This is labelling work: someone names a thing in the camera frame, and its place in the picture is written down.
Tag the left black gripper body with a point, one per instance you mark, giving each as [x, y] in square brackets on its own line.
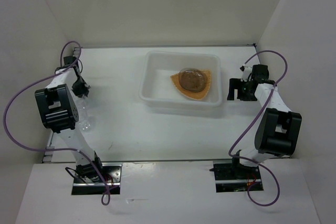
[80, 87]

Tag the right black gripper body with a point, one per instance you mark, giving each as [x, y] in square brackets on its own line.
[245, 94]

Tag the triangular woven bamboo tray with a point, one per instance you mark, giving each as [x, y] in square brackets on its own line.
[198, 96]

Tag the clear glass plate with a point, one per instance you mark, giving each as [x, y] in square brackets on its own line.
[192, 79]

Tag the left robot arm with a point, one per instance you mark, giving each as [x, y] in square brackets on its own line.
[61, 108]

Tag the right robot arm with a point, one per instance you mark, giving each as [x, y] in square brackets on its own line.
[279, 128]

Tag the white plastic bin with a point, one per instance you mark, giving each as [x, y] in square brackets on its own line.
[161, 96]

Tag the clear glass cup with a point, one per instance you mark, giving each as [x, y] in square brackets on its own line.
[86, 122]
[81, 103]

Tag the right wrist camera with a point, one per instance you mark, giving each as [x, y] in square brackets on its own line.
[246, 73]

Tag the aluminium table edge rail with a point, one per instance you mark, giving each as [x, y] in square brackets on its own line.
[46, 161]

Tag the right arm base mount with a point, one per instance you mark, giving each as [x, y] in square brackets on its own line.
[230, 178]

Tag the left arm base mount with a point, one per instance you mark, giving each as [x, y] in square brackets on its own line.
[83, 186]

